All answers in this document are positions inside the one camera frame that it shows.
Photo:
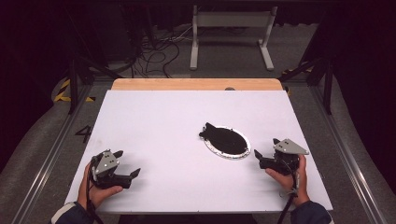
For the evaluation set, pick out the black metal stand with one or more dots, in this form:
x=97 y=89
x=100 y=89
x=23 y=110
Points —
x=74 y=84
x=327 y=84

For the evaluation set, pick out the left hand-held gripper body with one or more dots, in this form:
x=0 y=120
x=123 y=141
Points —
x=106 y=165

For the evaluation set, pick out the yellow black floor tape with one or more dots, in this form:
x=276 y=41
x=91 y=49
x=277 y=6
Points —
x=63 y=93

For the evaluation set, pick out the white metal stand frame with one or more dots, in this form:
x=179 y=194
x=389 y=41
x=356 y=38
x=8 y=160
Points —
x=232 y=19

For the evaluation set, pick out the person's left hand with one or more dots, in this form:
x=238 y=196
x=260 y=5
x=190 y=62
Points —
x=96 y=194

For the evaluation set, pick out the aluminium floor rail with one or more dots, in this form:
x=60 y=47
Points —
x=46 y=158
x=345 y=155

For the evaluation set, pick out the person's right hand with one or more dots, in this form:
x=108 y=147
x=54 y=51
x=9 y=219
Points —
x=292 y=183

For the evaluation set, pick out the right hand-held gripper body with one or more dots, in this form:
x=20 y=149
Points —
x=285 y=155

